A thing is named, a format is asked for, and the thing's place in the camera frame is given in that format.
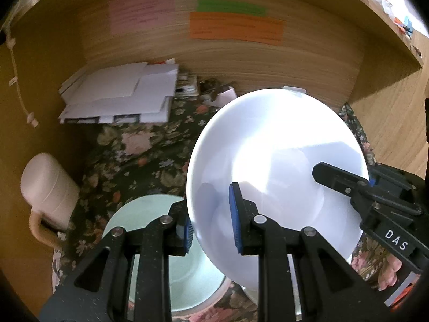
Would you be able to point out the floral dark green cloth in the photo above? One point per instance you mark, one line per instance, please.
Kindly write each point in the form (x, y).
(130, 161)

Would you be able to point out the pink bowl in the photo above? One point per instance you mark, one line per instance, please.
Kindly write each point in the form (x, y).
(228, 303)

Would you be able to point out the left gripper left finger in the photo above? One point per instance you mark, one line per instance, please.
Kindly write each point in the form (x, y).
(98, 289)

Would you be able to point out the stack of white papers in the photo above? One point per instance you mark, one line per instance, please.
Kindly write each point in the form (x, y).
(130, 93)

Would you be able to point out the green sticky note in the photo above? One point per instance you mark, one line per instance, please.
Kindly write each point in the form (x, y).
(230, 6)

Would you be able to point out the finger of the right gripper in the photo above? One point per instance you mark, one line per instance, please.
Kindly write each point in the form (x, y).
(402, 185)
(341, 181)

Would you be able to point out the right hand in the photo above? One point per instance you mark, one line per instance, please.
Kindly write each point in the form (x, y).
(388, 274)

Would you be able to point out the pink sticky note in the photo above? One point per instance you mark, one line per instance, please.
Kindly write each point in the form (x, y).
(126, 16)

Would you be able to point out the blue pencil sharpener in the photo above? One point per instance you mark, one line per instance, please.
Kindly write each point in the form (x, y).
(407, 26)

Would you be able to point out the orange sticky note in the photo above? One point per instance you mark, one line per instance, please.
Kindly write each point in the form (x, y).
(239, 27)

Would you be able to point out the mint green bowl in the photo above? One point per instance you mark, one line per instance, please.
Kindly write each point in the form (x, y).
(195, 283)

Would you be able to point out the small white box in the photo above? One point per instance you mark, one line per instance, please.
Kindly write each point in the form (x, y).
(224, 98)

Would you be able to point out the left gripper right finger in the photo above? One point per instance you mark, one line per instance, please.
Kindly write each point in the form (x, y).
(301, 277)

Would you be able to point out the white bowl black spots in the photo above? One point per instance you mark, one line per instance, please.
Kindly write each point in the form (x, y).
(268, 141)

